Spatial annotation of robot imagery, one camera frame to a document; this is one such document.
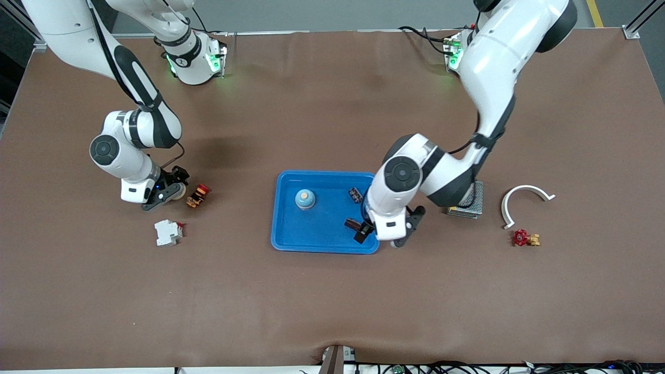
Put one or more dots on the blue plastic tray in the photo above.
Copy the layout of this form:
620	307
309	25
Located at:
324	228

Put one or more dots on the orange black red-capped button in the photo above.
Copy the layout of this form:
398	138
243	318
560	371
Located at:
197	196

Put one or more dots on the grey bracket at table edge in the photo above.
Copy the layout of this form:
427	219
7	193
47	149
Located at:
335	361

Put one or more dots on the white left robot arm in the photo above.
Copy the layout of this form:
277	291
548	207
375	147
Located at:
493	52

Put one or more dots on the white curved plastic piece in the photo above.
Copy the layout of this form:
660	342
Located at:
527	188

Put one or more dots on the dark brown rectangular block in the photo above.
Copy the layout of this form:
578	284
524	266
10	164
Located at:
352	224

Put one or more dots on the white circuit breaker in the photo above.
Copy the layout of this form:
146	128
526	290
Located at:
167	234

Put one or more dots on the blue call bell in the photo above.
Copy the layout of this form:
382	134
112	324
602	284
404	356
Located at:
181	193
305	199

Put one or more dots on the aluminium frame profile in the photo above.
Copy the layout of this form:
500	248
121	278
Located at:
39	44
631	32

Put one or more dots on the green lit base connector box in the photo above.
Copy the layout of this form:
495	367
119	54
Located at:
452	52
215	61

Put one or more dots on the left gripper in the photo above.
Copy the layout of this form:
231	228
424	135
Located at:
365	229

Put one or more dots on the metal mesh power supply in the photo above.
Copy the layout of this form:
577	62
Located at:
475	205

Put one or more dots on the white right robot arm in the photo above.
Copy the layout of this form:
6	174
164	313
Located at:
57	21

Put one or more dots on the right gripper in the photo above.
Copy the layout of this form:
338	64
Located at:
175	177

